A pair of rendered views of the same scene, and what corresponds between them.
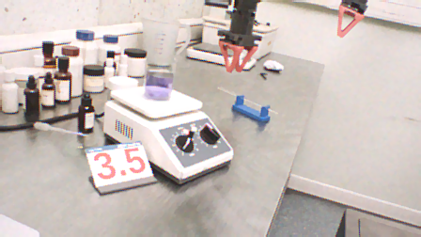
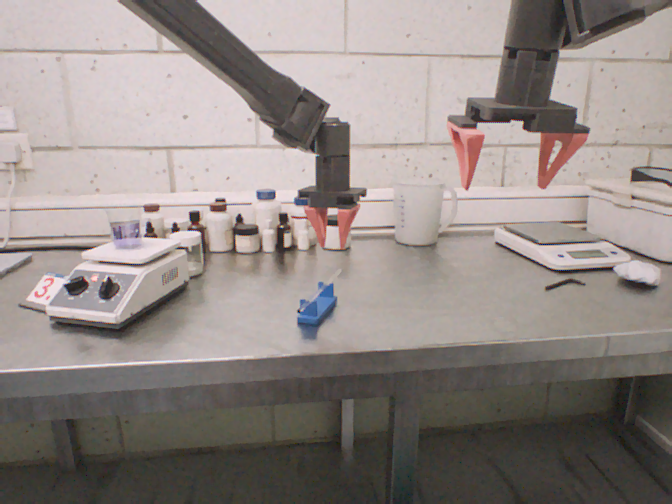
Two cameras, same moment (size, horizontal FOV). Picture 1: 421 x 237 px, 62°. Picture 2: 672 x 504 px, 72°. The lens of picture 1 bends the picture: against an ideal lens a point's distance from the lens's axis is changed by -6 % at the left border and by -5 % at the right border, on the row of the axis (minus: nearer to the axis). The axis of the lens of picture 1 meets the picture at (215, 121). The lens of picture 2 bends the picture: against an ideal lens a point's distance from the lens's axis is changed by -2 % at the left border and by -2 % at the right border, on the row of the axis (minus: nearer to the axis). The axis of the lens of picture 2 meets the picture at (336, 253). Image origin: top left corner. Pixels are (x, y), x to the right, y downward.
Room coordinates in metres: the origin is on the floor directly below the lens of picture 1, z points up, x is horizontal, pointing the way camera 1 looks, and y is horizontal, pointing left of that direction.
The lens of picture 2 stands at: (0.63, -0.73, 1.05)
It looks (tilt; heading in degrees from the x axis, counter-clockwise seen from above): 16 degrees down; 67
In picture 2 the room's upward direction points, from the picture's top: straight up
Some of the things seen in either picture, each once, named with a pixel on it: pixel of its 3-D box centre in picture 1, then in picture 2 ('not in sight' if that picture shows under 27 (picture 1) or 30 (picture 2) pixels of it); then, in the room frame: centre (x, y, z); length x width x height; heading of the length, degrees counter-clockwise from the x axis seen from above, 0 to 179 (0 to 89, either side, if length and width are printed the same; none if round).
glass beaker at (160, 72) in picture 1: (159, 78); (124, 226); (0.59, 0.10, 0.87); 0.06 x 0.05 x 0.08; 20
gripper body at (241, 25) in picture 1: (241, 25); (332, 177); (0.92, -0.02, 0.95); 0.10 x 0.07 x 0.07; 139
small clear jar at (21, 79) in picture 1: (24, 86); (177, 233); (0.70, 0.41, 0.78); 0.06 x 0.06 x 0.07
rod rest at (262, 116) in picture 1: (251, 107); (317, 300); (0.87, -0.08, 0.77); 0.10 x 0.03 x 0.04; 49
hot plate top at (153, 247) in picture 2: (156, 99); (133, 249); (0.60, 0.11, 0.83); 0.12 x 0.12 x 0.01; 54
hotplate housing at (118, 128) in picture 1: (163, 128); (127, 278); (0.59, 0.09, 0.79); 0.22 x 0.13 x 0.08; 54
